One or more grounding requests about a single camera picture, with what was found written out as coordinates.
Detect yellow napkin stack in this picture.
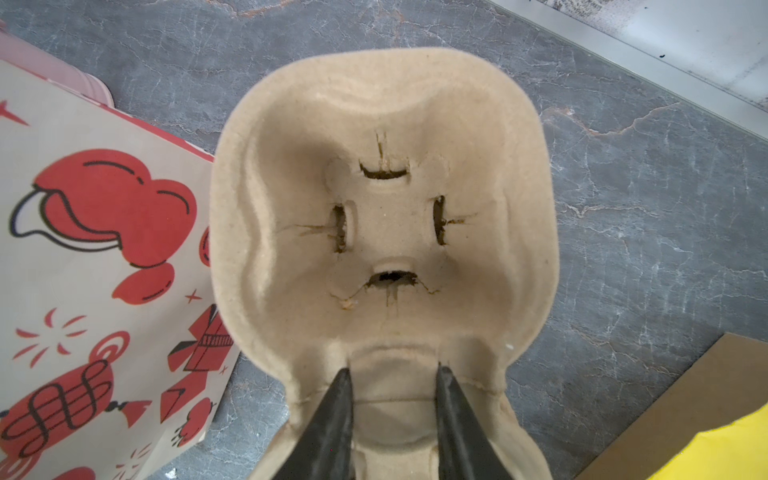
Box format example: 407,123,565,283
650,405,767,480

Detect red white paper bag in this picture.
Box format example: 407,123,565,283
1,63,238,479

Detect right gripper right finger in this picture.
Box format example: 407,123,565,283
435,364,513,480

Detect brown cardboard napkin holder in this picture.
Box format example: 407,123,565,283
578,333,767,479

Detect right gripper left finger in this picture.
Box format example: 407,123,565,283
273,368,354,480

